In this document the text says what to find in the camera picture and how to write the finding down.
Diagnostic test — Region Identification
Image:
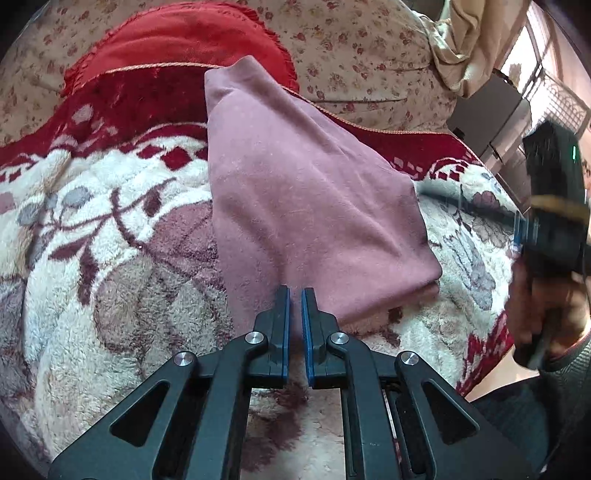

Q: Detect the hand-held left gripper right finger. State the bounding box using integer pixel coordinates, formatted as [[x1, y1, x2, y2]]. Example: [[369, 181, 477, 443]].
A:
[[301, 287, 536, 480]]

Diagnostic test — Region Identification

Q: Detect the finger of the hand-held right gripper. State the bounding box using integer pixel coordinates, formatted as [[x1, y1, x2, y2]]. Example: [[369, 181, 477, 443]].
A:
[[510, 212, 532, 257]]

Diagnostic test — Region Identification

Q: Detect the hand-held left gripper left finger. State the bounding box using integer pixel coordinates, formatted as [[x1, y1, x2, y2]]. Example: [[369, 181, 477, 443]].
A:
[[48, 285, 293, 480]]

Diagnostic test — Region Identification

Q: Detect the mauve pink shirt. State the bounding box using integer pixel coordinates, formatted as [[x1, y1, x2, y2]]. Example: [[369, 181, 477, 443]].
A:
[[203, 55, 444, 342]]

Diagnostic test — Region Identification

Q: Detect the person's right forearm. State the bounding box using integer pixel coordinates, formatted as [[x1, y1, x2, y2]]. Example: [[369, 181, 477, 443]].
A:
[[471, 330, 591, 480]]

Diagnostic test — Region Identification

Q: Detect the person's right hand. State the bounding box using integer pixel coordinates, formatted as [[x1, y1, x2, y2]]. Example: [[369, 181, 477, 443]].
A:
[[505, 261, 591, 363]]

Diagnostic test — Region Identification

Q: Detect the grey box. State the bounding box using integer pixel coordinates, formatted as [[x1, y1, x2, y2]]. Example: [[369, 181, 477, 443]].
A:
[[447, 71, 532, 163]]

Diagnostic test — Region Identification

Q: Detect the window with metal grille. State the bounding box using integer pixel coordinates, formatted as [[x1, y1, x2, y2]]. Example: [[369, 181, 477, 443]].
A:
[[501, 0, 591, 139]]

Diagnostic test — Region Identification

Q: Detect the beige cloth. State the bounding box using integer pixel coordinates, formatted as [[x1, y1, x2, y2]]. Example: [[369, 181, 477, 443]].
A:
[[425, 0, 529, 100]]

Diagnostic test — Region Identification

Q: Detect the red and white floral blanket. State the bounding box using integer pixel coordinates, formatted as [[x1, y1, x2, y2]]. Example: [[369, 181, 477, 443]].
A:
[[0, 62, 527, 476]]

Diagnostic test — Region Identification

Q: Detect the red fringed cushion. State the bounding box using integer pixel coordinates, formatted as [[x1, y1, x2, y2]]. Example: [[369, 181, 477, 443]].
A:
[[60, 7, 298, 97]]

